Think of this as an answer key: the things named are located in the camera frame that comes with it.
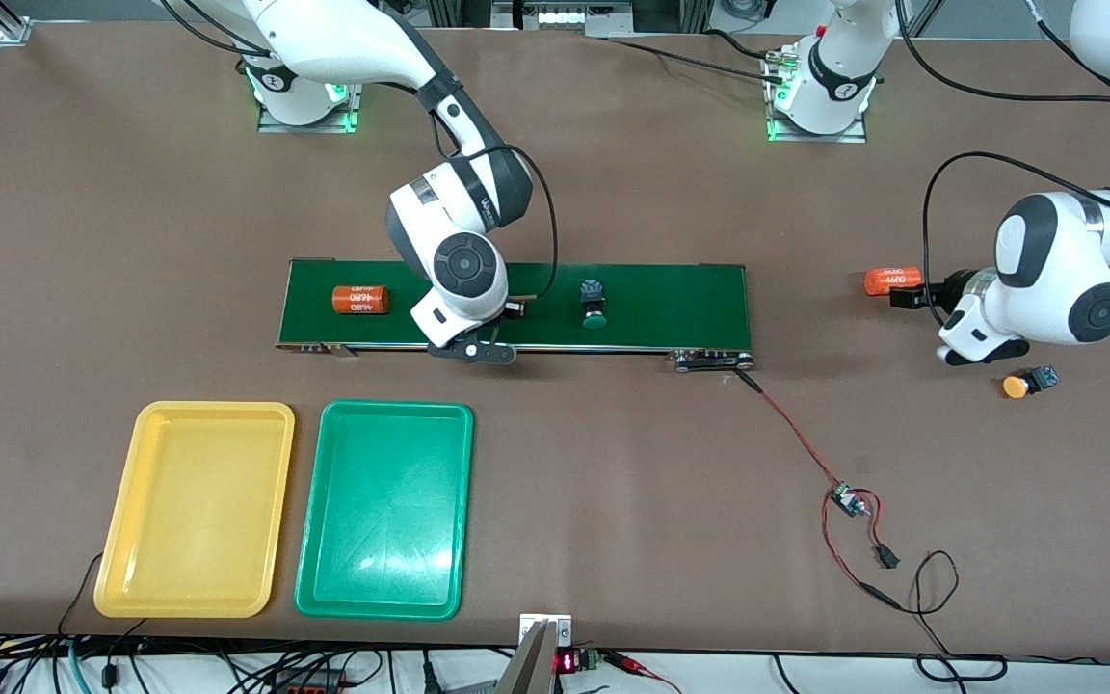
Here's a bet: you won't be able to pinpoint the grey metal camera stand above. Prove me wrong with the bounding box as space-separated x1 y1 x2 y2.
495 612 575 694

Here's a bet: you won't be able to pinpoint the thin black table cable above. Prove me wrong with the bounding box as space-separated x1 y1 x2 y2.
56 551 149 645

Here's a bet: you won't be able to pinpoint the black looped power cable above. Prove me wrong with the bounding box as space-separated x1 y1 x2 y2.
822 496 1009 685

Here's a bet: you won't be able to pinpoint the yellow mushroom push button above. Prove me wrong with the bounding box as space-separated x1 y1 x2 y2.
1002 365 1061 400

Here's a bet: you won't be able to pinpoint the red black conveyor wire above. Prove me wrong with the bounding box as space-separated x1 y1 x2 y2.
734 369 850 494

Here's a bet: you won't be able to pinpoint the red wire black connector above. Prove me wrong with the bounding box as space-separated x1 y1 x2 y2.
859 490 903 570

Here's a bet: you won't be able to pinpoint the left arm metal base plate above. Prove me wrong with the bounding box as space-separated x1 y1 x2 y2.
762 43 870 145

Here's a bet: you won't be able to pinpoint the green belt conveyor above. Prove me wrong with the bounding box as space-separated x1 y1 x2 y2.
276 257 756 374

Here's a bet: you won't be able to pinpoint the black cable to base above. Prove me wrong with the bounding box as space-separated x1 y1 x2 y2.
603 29 789 86

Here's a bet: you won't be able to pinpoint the green mushroom push button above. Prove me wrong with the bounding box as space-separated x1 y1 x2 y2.
579 280 611 331

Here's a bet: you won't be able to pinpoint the aluminium frame white connectors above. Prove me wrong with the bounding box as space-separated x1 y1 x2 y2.
492 0 633 38

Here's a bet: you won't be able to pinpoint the red clip lead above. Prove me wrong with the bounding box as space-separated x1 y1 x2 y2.
603 650 683 694

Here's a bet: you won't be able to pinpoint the green plastic tray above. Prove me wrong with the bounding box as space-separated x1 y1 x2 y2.
294 399 475 621

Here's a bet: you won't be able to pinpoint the yellow plastic tray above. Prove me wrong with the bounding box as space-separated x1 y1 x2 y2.
93 401 296 619

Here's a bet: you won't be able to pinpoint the orange cylinder white print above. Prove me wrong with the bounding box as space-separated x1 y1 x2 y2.
864 267 923 297
331 284 390 316

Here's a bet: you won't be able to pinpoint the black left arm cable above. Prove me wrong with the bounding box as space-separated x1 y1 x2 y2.
919 149 1110 329

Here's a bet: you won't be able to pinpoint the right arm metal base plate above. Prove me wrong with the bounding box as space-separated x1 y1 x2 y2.
256 82 370 135

